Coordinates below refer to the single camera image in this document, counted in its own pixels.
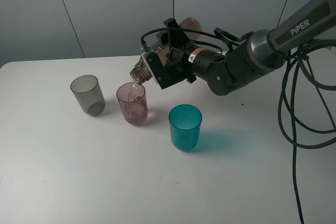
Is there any pink translucent plastic cup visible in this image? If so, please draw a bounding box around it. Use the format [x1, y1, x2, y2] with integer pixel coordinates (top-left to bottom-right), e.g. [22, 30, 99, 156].
[116, 82, 148, 125]

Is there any grey translucent plastic cup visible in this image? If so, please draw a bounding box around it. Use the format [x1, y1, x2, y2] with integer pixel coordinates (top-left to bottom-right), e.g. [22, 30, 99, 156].
[70, 74, 106, 116]

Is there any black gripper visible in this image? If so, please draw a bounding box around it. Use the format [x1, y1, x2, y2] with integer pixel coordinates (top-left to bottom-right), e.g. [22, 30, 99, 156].
[163, 18, 196, 85]

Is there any teal translucent plastic cup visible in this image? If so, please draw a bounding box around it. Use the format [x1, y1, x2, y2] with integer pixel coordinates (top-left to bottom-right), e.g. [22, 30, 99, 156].
[169, 104, 203, 151]

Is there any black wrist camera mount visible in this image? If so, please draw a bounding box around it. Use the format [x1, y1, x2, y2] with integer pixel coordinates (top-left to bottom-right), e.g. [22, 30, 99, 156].
[141, 49, 178, 90]

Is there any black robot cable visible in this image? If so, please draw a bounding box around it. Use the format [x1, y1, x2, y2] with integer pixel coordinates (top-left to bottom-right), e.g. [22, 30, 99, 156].
[140, 27, 336, 224]

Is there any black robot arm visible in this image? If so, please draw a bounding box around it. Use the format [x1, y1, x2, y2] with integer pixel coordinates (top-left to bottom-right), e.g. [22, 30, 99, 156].
[156, 0, 335, 95]

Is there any brown translucent water bottle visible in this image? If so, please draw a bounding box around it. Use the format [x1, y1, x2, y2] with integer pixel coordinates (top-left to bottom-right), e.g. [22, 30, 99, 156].
[130, 17, 202, 84]

